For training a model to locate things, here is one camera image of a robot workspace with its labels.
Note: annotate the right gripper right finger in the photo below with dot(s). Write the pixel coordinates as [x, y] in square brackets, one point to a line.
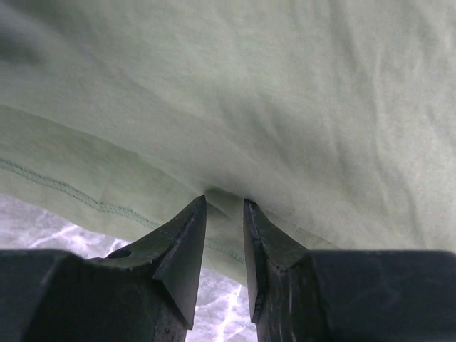
[300, 294]

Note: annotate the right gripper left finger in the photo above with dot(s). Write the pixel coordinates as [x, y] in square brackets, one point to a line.
[145, 291]

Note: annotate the olive green tank top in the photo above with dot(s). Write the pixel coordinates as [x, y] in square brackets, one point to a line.
[336, 117]

